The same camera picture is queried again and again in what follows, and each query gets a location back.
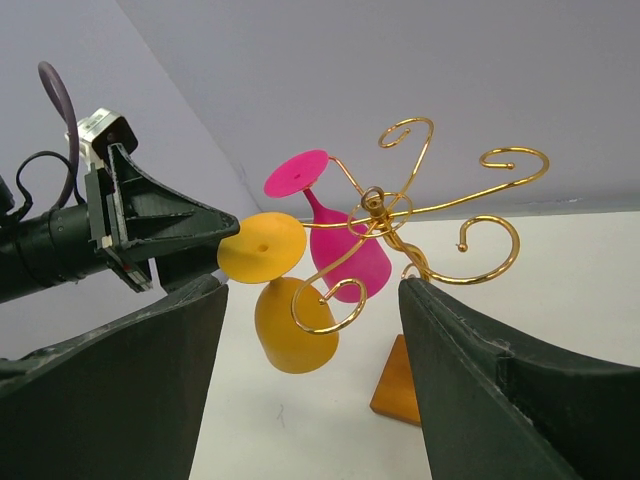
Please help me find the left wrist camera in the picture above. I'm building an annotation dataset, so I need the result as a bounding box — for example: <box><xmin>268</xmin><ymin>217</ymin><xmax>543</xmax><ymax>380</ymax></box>
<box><xmin>65</xmin><ymin>108</ymin><xmax>139</xmax><ymax>171</ymax></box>

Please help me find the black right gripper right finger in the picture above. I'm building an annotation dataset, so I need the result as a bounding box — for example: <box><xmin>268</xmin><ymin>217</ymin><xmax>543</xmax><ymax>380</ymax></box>
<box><xmin>398</xmin><ymin>278</ymin><xmax>639</xmax><ymax>479</ymax></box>

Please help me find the magenta wine glass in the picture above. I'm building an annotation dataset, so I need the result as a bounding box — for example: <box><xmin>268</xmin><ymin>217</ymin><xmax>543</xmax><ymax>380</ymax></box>
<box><xmin>264</xmin><ymin>149</ymin><xmax>392</xmax><ymax>297</ymax></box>

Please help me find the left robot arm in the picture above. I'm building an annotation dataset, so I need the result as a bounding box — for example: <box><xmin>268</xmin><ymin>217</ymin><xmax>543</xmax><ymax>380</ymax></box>
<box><xmin>1</xmin><ymin>143</ymin><xmax>240</xmax><ymax>302</ymax></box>

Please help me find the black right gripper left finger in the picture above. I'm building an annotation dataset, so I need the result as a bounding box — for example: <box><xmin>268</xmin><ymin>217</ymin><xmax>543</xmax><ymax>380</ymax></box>
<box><xmin>1</xmin><ymin>275</ymin><xmax>228</xmax><ymax>479</ymax></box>

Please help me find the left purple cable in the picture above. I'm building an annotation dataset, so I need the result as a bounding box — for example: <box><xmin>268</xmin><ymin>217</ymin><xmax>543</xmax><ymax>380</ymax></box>
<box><xmin>37</xmin><ymin>60</ymin><xmax>81</xmax><ymax>209</ymax></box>

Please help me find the gold wire wine glass rack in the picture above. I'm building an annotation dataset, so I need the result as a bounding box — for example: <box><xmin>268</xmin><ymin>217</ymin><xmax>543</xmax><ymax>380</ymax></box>
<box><xmin>290</xmin><ymin>117</ymin><xmax>551</xmax><ymax>336</ymax></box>

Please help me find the wooden rack base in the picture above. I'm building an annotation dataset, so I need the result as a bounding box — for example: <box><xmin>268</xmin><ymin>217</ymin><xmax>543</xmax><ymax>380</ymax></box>
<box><xmin>369</xmin><ymin>334</ymin><xmax>421</xmax><ymax>427</ymax></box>

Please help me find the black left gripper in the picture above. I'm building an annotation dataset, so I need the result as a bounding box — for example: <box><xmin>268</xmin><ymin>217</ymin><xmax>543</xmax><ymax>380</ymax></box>
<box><xmin>84</xmin><ymin>144</ymin><xmax>240</xmax><ymax>293</ymax></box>

